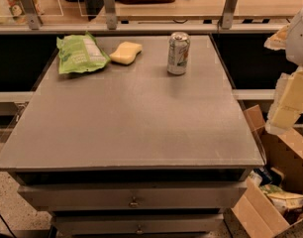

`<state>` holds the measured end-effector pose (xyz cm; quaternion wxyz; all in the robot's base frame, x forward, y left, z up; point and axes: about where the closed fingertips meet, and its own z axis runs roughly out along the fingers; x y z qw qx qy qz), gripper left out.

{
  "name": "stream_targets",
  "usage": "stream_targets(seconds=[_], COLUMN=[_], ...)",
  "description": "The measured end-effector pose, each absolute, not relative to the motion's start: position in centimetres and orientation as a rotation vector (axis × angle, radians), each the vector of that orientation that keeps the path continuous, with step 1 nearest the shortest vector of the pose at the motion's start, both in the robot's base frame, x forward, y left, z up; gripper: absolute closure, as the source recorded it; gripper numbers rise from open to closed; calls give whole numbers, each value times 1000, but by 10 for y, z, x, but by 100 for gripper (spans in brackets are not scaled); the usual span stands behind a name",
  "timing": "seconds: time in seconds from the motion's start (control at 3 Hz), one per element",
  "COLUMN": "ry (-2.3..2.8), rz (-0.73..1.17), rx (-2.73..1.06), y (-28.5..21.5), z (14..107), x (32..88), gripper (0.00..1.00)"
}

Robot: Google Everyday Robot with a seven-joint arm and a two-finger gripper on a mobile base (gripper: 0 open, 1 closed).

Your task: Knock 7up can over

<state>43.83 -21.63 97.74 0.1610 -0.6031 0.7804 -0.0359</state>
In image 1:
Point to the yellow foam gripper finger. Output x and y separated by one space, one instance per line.
287 106
278 40

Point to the silver 7up soda can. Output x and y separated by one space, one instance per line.
179 44

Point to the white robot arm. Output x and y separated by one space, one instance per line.
294 41

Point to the brown cardboard box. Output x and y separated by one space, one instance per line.
260 217

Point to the snack bag in box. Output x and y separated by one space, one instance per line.
282 200

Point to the upper grey drawer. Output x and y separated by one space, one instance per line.
123 196

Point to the grey drawer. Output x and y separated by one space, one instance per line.
137 224
123 196

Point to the yellow sponge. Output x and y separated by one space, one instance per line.
126 53

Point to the green chip bag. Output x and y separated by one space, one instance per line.
80 53

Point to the lower grey drawer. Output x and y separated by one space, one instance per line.
137 224

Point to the right metal bracket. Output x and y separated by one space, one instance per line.
227 18

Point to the metal bracket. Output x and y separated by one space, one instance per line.
110 14
227 18
33 19

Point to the middle metal bracket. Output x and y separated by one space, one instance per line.
110 14

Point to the left metal bracket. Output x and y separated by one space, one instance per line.
33 19

